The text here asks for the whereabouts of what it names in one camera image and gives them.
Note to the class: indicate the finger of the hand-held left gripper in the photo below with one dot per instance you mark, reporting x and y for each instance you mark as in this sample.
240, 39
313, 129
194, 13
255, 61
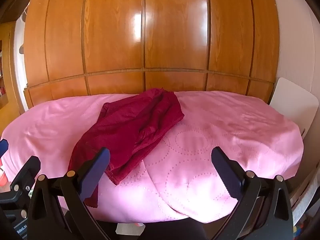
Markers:
3, 147
27, 171

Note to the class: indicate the pink bedspread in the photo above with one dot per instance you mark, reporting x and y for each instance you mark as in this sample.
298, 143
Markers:
212, 135

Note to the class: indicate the white paper sheet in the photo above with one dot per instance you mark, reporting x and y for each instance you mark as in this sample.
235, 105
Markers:
130, 232

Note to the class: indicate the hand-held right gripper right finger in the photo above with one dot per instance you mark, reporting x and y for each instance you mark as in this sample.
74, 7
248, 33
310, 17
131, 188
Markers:
226, 171

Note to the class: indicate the white headboard panel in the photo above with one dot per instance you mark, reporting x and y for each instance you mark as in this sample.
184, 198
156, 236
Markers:
292, 100

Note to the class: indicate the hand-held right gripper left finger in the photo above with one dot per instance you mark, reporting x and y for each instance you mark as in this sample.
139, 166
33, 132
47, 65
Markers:
96, 171

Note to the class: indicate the wooden wardrobe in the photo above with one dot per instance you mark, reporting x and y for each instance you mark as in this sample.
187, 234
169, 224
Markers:
175, 30

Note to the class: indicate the dark red garment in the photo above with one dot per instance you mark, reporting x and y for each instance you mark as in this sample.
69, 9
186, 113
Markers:
140, 120

